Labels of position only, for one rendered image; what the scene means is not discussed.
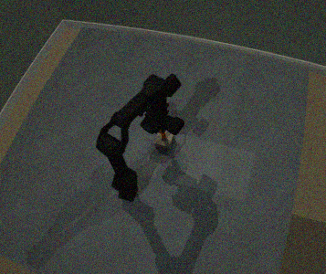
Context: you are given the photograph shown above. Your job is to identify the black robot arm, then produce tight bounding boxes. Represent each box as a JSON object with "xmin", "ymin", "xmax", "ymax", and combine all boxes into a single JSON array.
[{"xmin": 96, "ymin": 74, "xmax": 182, "ymax": 202}]

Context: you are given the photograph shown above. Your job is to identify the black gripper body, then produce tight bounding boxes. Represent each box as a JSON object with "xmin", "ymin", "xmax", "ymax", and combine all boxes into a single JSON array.
[{"xmin": 139, "ymin": 103, "xmax": 184, "ymax": 135}]

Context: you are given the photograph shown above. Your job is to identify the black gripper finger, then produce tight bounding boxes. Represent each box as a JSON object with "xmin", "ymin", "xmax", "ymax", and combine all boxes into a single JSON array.
[{"xmin": 160, "ymin": 125, "xmax": 167, "ymax": 132}]

